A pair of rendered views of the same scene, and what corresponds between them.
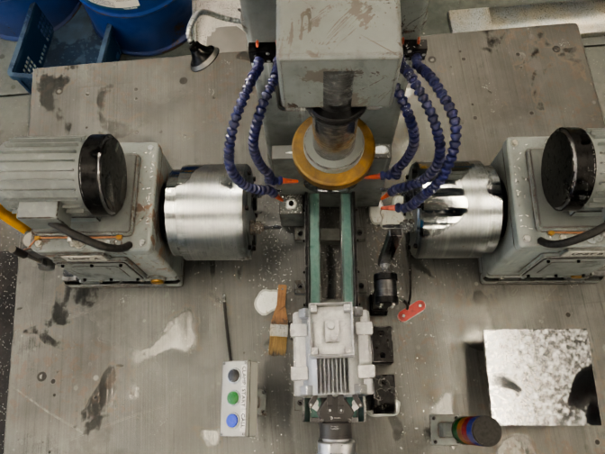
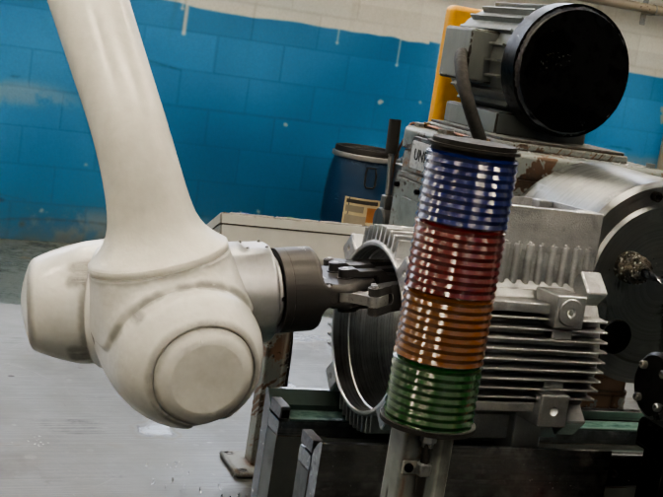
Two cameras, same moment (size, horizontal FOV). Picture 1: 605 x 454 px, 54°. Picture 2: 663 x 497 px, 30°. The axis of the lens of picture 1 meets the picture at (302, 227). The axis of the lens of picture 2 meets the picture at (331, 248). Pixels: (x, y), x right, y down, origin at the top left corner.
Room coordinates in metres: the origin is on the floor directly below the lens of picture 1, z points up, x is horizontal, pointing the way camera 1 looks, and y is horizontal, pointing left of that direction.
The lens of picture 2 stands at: (-0.46, -1.01, 1.27)
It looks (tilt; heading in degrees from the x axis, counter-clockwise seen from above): 9 degrees down; 64
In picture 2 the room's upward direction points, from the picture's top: 9 degrees clockwise
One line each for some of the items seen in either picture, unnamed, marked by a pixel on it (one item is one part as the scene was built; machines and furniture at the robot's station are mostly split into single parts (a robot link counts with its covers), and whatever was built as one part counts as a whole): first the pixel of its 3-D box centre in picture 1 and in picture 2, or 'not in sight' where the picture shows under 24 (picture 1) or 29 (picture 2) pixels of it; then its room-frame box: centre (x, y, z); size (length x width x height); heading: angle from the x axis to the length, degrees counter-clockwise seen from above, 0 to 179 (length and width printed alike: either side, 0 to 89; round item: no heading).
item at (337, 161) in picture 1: (334, 123); not in sight; (0.57, -0.08, 1.43); 0.18 x 0.18 x 0.48
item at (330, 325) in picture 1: (330, 331); (514, 238); (0.21, -0.05, 1.11); 0.12 x 0.11 x 0.07; 177
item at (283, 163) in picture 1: (329, 167); not in sight; (0.68, -0.09, 0.97); 0.30 x 0.11 x 0.34; 86
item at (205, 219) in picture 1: (195, 213); (593, 258); (0.55, 0.27, 1.04); 0.37 x 0.25 x 0.25; 86
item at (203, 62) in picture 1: (219, 38); not in sight; (0.77, 0.14, 1.46); 0.18 x 0.11 x 0.13; 176
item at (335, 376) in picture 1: (332, 353); (462, 333); (0.17, -0.05, 1.02); 0.20 x 0.19 x 0.19; 177
